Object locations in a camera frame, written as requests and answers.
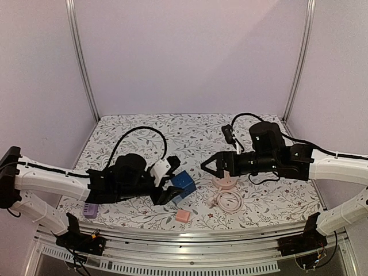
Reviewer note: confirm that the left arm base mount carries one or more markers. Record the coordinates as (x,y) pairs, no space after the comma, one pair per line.
(75,240)

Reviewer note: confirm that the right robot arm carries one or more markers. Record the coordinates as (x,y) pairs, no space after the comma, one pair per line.
(302,161)

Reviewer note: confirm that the right aluminium frame post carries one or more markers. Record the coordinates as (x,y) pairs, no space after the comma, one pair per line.
(307,30)

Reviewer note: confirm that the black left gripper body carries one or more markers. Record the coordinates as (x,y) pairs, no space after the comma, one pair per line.
(134,191)

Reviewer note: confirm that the blue cube socket adapter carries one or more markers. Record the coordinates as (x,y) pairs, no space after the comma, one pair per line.
(184,181)

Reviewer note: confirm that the aluminium frame post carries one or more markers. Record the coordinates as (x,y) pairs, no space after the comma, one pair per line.
(307,30)
(80,59)

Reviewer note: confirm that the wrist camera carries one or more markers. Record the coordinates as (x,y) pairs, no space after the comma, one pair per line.
(231,138)
(159,170)

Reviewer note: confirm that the pink plug adapter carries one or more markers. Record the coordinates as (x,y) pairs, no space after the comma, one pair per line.
(182,216)

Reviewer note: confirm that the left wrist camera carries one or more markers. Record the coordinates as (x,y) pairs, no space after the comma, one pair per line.
(159,170)

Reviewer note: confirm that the purple power strip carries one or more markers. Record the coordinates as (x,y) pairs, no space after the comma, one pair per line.
(90,211)

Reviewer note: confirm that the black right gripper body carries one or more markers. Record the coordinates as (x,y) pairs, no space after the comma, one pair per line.
(227,164)

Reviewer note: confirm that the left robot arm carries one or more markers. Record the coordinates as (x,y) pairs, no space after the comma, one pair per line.
(129,177)

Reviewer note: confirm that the aluminium front rail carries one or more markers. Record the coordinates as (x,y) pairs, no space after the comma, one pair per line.
(246,251)

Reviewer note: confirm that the floral table cloth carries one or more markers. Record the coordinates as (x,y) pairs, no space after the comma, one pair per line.
(193,138)

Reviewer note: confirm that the left aluminium frame post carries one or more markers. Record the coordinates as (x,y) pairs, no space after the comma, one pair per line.
(80,59)

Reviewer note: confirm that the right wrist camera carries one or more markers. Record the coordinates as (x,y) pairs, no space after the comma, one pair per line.
(231,138)

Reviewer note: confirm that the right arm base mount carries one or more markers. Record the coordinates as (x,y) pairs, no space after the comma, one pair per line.
(308,240)

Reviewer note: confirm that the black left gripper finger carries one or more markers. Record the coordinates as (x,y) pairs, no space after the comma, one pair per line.
(174,163)
(168,194)

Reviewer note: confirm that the pink round power strip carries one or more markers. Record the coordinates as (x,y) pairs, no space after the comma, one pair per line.
(225,183)

